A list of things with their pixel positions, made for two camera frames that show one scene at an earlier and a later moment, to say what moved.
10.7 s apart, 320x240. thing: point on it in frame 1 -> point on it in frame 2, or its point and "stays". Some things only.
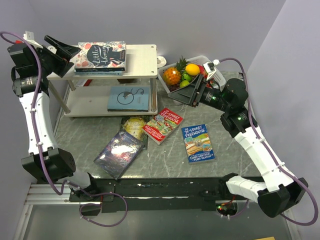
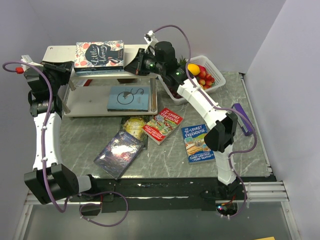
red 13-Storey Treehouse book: x=160 y=127 stays
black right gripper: x=188 y=94 -> x=135 y=66
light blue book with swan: x=128 y=98 stays
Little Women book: x=101 y=56 stays
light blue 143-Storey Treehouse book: x=112 y=73 stays
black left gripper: x=63 y=65 -> x=64 y=69
